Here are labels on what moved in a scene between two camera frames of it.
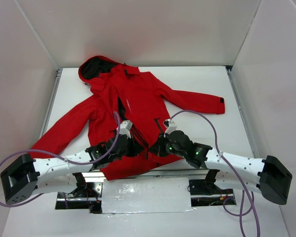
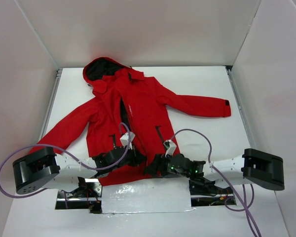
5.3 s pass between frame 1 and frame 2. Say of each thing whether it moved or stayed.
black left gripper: moved
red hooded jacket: stayed
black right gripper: moved
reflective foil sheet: stayed
